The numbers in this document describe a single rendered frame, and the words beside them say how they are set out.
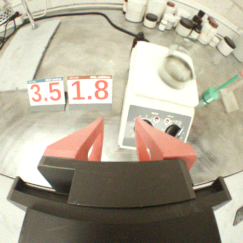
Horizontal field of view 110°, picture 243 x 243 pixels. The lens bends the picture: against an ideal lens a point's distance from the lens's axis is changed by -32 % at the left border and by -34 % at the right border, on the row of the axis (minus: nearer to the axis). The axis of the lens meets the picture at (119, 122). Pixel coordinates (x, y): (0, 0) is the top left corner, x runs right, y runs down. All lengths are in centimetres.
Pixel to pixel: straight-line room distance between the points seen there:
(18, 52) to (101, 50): 28
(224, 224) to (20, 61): 82
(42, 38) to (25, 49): 7
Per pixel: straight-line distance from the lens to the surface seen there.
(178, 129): 22
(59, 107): 28
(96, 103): 26
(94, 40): 39
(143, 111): 20
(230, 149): 43
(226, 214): 49
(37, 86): 30
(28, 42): 49
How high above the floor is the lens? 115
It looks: 75 degrees down
